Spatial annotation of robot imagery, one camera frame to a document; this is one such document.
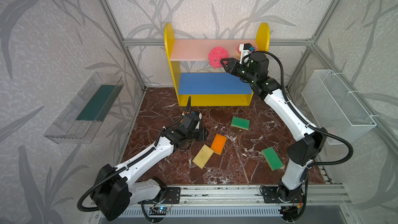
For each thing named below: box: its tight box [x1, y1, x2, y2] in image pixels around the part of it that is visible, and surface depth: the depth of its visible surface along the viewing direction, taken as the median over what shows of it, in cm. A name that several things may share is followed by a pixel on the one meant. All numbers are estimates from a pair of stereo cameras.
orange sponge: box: [210, 133, 227, 156], surface depth 92 cm
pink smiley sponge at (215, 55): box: [208, 46, 230, 69], surface depth 72 cm
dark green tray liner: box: [76, 84, 125, 122], surface depth 69 cm
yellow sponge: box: [192, 144, 215, 170], surface depth 86 cm
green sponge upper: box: [231, 116, 251, 131], surface depth 101 cm
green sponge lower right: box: [261, 146, 285, 172], surface depth 86 cm
